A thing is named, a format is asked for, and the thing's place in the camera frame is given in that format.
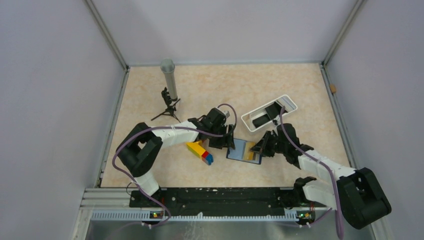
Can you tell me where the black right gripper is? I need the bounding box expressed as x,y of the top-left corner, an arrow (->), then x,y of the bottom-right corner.
250,130 -> 288,157

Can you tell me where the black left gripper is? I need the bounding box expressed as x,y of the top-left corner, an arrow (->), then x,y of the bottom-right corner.
208,123 -> 235,150

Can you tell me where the dark blue card holder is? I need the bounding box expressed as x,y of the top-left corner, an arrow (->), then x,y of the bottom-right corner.
226,138 -> 262,165

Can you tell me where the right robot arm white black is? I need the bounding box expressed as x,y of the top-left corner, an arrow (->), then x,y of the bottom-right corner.
250,123 -> 392,230

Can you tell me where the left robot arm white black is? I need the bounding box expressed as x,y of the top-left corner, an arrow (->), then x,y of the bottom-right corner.
114,107 -> 237,207

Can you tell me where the white card tray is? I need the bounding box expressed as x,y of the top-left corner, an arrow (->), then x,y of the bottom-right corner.
241,94 -> 298,133

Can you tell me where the black card in tray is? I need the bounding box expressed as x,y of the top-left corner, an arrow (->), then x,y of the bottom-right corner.
251,101 -> 283,128

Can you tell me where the red blue toy brick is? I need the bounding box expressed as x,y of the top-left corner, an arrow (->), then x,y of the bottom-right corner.
201,151 -> 214,166

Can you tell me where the yellow green toy brick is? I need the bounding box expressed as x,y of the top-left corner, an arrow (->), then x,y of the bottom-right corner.
186,140 -> 206,159

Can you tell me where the black mini tripod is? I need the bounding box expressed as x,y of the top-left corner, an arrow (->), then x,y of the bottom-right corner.
151,87 -> 181,123

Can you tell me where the small brown cork piece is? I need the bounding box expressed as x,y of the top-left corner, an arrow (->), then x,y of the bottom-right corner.
329,84 -> 337,94

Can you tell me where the grey microphone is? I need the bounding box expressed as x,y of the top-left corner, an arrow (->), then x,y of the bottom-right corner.
160,58 -> 178,101

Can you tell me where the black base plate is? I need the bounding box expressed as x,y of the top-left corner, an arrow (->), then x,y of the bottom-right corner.
129,187 -> 312,217

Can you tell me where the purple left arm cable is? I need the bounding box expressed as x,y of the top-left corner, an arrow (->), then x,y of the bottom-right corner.
111,103 -> 238,228

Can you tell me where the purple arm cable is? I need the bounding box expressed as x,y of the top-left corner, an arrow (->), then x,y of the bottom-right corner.
279,105 -> 345,240
111,103 -> 238,228

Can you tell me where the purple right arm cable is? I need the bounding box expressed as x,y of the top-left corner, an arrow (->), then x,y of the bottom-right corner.
279,105 -> 345,240

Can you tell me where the aluminium frame rail right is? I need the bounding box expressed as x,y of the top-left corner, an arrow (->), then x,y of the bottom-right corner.
319,0 -> 367,168

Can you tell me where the aluminium frame rail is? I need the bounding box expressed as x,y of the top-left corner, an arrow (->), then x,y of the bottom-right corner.
319,0 -> 367,168
84,0 -> 130,188

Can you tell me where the aluminium frame rail left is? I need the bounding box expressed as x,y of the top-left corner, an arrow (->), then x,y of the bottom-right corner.
84,0 -> 130,188

